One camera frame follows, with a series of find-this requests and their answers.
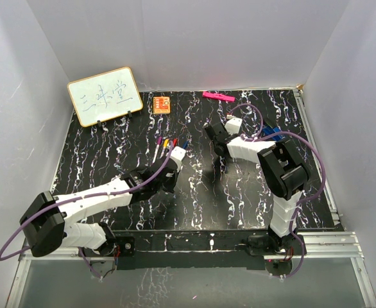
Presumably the white pen yellow end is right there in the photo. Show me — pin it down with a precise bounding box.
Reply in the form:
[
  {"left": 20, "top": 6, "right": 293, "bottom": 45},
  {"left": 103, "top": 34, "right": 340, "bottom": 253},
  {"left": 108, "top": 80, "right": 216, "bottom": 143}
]
[{"left": 160, "top": 139, "right": 167, "bottom": 158}]

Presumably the white pen purple end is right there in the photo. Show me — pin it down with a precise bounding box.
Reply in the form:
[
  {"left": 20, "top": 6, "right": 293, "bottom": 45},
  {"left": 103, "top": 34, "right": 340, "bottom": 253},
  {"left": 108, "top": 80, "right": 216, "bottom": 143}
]
[{"left": 153, "top": 139, "right": 161, "bottom": 162}]

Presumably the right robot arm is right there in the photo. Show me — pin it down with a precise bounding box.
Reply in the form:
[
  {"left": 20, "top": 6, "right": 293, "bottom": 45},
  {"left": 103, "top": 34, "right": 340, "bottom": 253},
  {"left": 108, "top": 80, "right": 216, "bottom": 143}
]
[{"left": 205, "top": 120, "right": 311, "bottom": 255}]

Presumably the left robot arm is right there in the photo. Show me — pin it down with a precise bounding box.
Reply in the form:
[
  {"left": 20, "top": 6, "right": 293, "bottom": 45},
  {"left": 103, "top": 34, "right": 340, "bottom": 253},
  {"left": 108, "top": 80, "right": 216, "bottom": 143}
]
[{"left": 20, "top": 157, "right": 182, "bottom": 257}]

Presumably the pink plastic piece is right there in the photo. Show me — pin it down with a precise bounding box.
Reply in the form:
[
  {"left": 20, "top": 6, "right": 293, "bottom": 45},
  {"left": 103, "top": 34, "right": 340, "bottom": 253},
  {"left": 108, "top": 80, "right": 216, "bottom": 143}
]
[{"left": 202, "top": 91, "right": 235, "bottom": 102}]

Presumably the blue stapler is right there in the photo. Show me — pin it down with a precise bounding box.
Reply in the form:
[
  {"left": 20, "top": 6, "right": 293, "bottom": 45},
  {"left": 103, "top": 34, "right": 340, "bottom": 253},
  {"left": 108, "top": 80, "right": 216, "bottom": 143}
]
[{"left": 262, "top": 126, "right": 285, "bottom": 141}]

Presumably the orange notepad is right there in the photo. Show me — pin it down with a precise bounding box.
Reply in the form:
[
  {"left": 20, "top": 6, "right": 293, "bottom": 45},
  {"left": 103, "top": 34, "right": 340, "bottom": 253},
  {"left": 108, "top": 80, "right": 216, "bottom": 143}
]
[{"left": 153, "top": 96, "right": 171, "bottom": 115}]

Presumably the small whiteboard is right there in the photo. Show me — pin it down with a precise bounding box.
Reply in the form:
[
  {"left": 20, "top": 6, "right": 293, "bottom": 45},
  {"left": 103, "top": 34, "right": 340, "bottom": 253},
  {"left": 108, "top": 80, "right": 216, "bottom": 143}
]
[{"left": 67, "top": 67, "right": 143, "bottom": 128}]

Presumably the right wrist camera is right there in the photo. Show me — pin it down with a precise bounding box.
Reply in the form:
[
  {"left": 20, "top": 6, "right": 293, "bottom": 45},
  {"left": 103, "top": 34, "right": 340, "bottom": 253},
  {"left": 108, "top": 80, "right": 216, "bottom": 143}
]
[{"left": 224, "top": 117, "right": 243, "bottom": 135}]

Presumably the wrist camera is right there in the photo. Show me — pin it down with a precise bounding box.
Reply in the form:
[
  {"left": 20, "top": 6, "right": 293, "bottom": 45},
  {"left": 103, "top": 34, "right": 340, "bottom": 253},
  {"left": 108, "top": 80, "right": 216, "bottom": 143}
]
[
  {"left": 224, "top": 117, "right": 243, "bottom": 135},
  {"left": 170, "top": 146, "right": 186, "bottom": 169}
]

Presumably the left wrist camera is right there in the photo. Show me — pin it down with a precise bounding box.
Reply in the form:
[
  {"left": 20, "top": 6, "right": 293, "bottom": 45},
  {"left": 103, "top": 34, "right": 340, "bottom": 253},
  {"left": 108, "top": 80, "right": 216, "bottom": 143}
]
[{"left": 170, "top": 146, "right": 186, "bottom": 169}]

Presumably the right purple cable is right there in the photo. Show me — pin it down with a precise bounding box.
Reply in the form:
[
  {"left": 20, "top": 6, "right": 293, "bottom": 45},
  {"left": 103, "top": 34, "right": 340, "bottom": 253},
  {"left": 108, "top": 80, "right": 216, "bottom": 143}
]
[{"left": 228, "top": 103, "right": 327, "bottom": 278}]

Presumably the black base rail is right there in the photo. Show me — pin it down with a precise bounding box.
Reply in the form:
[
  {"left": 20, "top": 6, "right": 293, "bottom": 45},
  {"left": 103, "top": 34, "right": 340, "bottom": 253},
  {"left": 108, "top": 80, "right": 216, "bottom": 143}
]
[{"left": 78, "top": 229, "right": 307, "bottom": 273}]

